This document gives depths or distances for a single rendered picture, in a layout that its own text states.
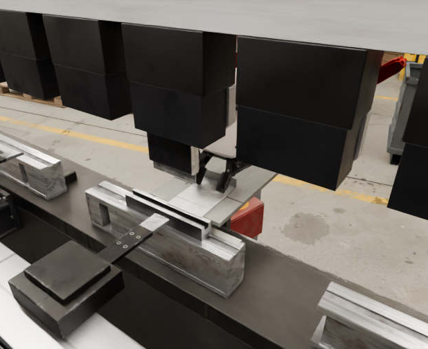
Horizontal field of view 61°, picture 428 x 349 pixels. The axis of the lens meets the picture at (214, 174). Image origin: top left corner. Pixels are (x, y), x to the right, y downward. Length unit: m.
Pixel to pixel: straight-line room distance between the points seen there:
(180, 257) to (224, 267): 0.11
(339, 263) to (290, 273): 1.39
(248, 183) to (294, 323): 0.29
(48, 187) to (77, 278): 0.51
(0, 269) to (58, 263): 0.14
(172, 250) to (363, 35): 0.51
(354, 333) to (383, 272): 1.59
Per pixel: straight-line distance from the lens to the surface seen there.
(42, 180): 1.02
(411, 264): 2.30
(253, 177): 0.81
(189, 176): 0.63
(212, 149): 0.74
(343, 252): 2.23
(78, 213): 0.97
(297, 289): 0.74
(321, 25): 0.41
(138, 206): 0.76
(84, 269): 0.56
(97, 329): 0.55
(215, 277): 0.69
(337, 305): 0.60
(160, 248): 0.75
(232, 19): 0.46
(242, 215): 1.07
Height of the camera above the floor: 1.41
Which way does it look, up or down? 30 degrees down
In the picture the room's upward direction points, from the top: straight up
